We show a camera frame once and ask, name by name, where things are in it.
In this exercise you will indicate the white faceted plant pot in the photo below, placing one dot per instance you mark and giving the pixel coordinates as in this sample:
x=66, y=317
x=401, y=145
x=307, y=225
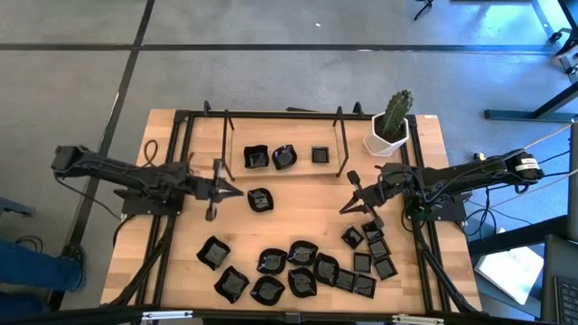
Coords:
x=375, y=144

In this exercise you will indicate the black diagonal pole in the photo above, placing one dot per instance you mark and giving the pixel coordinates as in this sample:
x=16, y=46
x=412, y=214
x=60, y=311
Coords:
x=570, y=11

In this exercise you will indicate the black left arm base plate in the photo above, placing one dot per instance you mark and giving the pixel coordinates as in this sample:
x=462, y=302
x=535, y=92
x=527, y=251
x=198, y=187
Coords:
x=149, y=210

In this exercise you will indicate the black desk crossbar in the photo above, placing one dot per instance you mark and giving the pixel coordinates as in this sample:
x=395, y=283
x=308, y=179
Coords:
x=519, y=234

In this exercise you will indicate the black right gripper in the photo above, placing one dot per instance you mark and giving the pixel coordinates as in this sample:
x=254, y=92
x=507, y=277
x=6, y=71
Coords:
x=372, y=194

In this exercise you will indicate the dark grey desk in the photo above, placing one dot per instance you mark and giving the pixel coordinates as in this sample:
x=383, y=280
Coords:
x=555, y=257

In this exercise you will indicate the person's shoe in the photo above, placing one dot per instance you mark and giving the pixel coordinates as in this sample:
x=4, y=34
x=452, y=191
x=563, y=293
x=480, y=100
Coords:
x=77, y=262

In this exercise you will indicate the white paper booklet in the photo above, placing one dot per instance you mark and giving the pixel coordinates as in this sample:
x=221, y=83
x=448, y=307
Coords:
x=510, y=273

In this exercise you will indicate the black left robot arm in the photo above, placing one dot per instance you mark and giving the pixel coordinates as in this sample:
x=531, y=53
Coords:
x=135, y=176

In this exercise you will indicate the wooden shelf black metal frame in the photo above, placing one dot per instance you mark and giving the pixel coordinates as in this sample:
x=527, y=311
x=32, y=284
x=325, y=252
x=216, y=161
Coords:
x=284, y=131

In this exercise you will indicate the black keyboard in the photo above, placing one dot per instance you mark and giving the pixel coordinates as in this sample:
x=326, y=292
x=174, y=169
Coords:
x=568, y=300

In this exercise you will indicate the silver metal bracket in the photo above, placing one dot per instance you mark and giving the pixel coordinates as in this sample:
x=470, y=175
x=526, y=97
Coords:
x=167, y=315
x=417, y=320

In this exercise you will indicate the black desk leg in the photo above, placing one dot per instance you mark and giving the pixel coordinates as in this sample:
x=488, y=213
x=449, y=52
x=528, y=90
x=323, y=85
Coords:
x=510, y=115

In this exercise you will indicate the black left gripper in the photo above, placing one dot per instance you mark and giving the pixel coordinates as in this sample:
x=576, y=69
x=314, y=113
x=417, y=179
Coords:
x=207, y=189

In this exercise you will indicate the black tripod foot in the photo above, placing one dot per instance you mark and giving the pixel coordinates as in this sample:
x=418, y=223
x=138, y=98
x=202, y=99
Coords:
x=426, y=3

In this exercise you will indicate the grey metal stand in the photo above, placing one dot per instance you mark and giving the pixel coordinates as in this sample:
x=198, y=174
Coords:
x=544, y=15

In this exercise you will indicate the black overhead mount beam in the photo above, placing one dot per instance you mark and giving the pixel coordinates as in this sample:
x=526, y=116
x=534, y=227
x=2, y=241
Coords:
x=248, y=316

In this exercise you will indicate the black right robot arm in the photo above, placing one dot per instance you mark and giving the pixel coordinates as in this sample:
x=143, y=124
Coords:
x=451, y=176

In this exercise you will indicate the person's leg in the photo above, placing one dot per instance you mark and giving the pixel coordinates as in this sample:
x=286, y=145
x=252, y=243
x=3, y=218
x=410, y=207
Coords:
x=36, y=271

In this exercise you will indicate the blue-grey chair base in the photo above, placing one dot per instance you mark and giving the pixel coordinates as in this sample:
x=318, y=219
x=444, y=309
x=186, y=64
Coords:
x=11, y=207

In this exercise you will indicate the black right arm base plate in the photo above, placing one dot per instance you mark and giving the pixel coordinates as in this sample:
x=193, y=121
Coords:
x=451, y=214

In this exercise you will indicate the green cactus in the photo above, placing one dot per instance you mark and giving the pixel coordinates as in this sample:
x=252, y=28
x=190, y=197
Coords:
x=396, y=113

